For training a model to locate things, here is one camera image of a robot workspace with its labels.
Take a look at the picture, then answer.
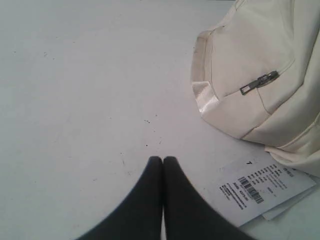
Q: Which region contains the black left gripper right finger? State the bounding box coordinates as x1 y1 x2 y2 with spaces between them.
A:
162 156 253 240

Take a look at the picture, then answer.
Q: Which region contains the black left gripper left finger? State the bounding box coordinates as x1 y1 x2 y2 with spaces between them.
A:
79 156 163 240

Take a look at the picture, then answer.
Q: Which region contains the white paper hang tag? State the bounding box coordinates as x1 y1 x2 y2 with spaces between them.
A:
212 158 317 227

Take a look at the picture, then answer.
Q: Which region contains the cream fabric duffel bag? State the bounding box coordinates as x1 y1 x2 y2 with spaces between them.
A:
191 0 320 177

